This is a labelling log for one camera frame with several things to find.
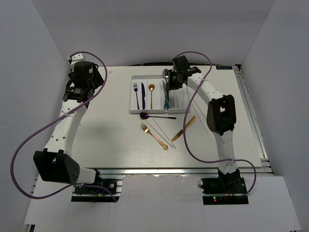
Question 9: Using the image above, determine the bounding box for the gold spoon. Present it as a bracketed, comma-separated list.
[148, 84, 155, 109]

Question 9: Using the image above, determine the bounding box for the purple iridescent fork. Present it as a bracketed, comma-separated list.
[133, 82, 140, 110]

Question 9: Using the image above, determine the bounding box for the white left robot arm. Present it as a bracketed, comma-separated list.
[33, 61, 104, 193]

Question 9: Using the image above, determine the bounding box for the gold knife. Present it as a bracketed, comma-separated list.
[170, 116, 196, 143]

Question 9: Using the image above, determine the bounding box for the blue right corner label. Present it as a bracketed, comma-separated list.
[216, 66, 233, 70]

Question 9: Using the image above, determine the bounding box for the green handled silver fork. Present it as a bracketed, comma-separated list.
[164, 91, 169, 110]

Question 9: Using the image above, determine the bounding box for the green handled silver spoon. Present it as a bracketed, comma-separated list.
[162, 69, 169, 85]

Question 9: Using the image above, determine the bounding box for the purple iridescent knife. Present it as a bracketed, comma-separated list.
[141, 83, 146, 110]

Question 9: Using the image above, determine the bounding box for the green handled silver knife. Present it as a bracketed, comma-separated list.
[164, 90, 169, 110]

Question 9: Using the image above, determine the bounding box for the white divided utensil tray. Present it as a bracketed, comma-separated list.
[129, 75, 190, 114]

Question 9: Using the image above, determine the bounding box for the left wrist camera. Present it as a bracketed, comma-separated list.
[67, 53, 85, 67]

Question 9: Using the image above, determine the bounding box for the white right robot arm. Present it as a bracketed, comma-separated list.
[163, 53, 240, 193]

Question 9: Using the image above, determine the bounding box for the purple iridescent spoon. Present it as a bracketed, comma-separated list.
[139, 112, 177, 120]

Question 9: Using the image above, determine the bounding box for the gold fork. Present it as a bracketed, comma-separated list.
[140, 123, 169, 150]

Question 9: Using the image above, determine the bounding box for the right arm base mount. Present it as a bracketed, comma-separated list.
[197, 178, 249, 205]

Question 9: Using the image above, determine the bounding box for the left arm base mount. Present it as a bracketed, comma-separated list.
[71, 177, 122, 203]

